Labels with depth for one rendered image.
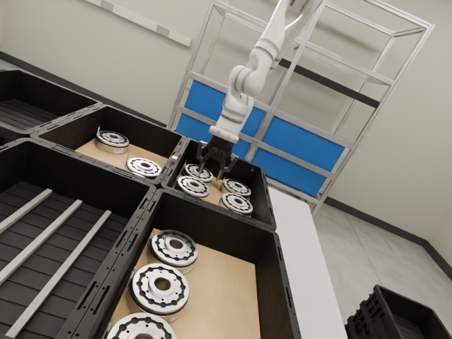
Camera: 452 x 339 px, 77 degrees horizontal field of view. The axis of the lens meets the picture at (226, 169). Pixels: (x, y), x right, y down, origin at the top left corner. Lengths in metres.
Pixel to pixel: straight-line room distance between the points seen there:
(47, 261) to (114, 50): 3.50
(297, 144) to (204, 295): 2.27
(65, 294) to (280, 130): 2.37
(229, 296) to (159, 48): 3.34
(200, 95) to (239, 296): 2.25
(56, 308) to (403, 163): 3.86
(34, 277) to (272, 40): 0.78
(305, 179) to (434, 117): 1.79
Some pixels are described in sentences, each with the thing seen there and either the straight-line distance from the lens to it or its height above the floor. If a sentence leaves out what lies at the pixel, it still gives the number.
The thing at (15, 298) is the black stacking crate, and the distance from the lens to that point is 0.55.
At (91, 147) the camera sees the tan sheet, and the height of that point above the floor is 0.83.
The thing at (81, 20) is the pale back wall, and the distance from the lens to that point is 4.16.
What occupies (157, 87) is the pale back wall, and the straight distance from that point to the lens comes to 3.76.
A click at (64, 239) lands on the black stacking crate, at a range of 0.64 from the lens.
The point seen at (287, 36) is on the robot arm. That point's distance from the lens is 1.00.
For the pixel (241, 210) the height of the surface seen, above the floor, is 0.86.
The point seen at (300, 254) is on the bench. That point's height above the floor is 0.70.
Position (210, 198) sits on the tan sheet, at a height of 0.83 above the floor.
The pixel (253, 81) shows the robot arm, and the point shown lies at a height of 1.20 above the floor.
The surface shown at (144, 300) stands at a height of 0.86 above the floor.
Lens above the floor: 1.26
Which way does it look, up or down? 22 degrees down
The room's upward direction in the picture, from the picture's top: 24 degrees clockwise
